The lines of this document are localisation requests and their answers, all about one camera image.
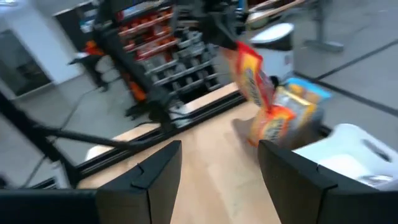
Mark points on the grey desk foot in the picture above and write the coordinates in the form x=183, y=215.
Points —
x=323, y=43

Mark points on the wooden desk top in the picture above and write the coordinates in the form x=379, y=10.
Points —
x=270, y=9

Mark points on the white plastic bin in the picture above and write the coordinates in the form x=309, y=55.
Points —
x=351, y=149

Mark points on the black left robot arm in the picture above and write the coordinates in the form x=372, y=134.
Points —
x=124, y=62

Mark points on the translucent grey bin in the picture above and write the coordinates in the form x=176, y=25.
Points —
x=306, y=135

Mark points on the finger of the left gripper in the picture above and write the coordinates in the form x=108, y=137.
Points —
x=220, y=35
x=233, y=35

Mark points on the orange ramen packet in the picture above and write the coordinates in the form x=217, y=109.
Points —
x=273, y=126

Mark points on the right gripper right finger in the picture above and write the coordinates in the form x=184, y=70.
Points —
x=311, y=205

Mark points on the orange black tool stand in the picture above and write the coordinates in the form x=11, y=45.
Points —
x=136, y=90

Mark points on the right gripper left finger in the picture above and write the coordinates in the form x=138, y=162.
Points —
x=124, y=208

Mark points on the grey open cabinet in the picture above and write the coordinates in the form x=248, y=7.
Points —
x=21, y=68

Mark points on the storage bin rack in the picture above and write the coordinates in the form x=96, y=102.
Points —
x=174, y=56

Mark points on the white trash can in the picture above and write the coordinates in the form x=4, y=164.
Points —
x=273, y=40

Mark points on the red ramen packet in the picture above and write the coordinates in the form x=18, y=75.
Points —
x=248, y=74

